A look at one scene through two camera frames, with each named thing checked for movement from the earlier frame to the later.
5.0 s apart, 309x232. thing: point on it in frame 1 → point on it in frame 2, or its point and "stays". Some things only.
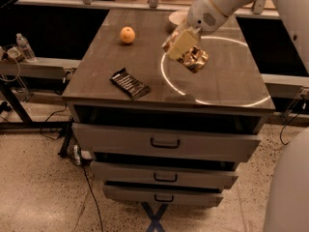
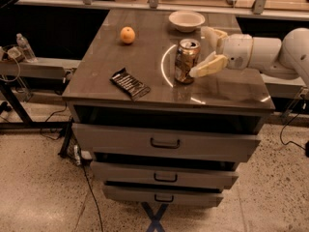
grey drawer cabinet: x=154 y=134 stays
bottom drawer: x=183 y=197 stays
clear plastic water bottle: x=27 y=51 stays
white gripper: x=202 y=15 → x=238 y=51
